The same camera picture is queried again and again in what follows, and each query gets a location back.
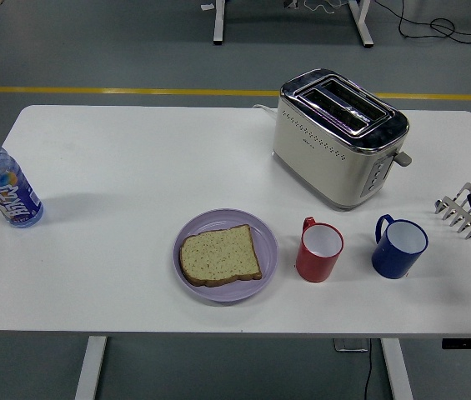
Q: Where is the blue enamel cup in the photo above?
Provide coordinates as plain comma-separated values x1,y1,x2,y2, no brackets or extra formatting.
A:
371,214,429,280

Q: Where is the red cup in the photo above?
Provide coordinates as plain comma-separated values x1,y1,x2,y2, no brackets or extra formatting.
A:
294,216,345,283

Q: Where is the bread slice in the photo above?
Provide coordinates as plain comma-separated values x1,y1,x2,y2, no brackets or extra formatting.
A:
178,223,263,288

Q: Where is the metal toast rack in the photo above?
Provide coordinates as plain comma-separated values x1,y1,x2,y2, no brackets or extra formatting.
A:
433,182,471,242

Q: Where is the cream chrome toaster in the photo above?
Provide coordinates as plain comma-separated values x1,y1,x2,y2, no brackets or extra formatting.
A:
271,68,413,212

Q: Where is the grey box under table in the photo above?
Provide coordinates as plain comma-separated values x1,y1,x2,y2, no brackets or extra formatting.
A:
333,337,370,353

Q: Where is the purple plate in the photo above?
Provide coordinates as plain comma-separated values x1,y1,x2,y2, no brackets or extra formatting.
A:
172,207,280,304

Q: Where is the white background table leg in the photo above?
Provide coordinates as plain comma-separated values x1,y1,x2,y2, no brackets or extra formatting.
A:
348,0,374,48
213,0,227,46

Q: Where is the blue-capped water bottle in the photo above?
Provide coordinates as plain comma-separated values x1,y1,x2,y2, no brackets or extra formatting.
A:
0,132,45,229

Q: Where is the black cable under table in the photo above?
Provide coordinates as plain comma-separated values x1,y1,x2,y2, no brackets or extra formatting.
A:
362,337,376,400

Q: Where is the black floor cable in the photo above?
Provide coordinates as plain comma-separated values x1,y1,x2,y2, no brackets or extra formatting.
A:
374,0,471,45

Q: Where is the white toaster cord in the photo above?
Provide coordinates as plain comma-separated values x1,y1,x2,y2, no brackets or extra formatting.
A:
252,102,278,120

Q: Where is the white floor cable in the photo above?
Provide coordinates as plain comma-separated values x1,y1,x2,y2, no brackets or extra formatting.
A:
303,0,344,14

